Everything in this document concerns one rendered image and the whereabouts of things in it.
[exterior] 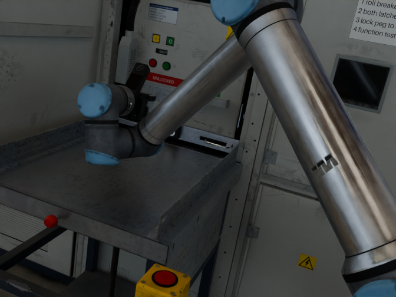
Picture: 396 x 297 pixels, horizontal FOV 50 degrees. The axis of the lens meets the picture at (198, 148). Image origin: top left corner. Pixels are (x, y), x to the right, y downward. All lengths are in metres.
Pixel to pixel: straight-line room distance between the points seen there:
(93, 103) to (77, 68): 0.61
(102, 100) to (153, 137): 0.18
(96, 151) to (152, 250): 0.30
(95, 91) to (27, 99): 0.50
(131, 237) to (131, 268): 0.96
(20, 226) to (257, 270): 1.17
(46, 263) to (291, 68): 1.77
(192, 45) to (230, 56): 0.67
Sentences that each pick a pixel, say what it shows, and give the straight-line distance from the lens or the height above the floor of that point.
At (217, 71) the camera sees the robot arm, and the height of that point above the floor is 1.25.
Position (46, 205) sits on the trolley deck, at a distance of 1.19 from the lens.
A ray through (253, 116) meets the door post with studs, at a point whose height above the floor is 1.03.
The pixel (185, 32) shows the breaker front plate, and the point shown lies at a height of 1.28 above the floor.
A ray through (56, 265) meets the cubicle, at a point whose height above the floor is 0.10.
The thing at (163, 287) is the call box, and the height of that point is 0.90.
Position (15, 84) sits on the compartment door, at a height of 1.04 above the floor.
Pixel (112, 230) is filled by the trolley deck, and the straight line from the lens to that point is 1.10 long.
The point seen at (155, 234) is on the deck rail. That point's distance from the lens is 1.06.
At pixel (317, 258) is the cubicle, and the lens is 1.70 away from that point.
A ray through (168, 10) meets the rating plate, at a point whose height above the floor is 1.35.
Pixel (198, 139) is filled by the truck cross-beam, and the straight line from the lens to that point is 1.70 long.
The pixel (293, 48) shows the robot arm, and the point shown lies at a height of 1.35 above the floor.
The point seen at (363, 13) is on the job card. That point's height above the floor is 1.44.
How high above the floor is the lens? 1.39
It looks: 19 degrees down
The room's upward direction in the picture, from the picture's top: 10 degrees clockwise
